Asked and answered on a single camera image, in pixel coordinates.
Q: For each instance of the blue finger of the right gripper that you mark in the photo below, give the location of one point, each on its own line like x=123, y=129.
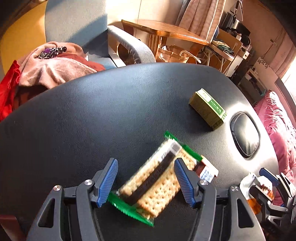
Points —
x=270, y=176

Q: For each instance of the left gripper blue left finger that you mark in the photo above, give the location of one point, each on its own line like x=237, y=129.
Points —
x=103, y=182

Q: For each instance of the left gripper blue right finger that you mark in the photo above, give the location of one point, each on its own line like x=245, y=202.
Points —
x=188, y=181

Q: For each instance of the orange snack bag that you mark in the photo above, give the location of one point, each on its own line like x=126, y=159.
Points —
x=257, y=191

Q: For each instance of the small red brown wrapper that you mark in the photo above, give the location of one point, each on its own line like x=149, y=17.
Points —
x=206, y=170

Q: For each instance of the cracker pack green ends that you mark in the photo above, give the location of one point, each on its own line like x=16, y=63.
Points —
x=152, y=187

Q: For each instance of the olive green small box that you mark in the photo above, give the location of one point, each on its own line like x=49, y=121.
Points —
x=208, y=108

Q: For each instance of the pink blanket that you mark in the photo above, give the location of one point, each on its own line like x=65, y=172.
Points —
x=280, y=130

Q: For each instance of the cluttered wooden shelf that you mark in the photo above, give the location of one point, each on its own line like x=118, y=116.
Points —
x=226, y=51

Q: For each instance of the pink cloth pile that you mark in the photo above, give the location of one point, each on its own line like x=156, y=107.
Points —
x=57, y=70

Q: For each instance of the brown paper bag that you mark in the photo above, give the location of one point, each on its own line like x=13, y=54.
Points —
x=174, y=54

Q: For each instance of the red cloth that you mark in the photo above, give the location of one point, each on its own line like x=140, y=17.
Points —
x=8, y=88

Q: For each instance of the wooden side table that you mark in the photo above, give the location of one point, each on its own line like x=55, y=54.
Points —
x=159, y=33

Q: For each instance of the grey yellow armchair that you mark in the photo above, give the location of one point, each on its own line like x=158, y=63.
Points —
x=85, y=23

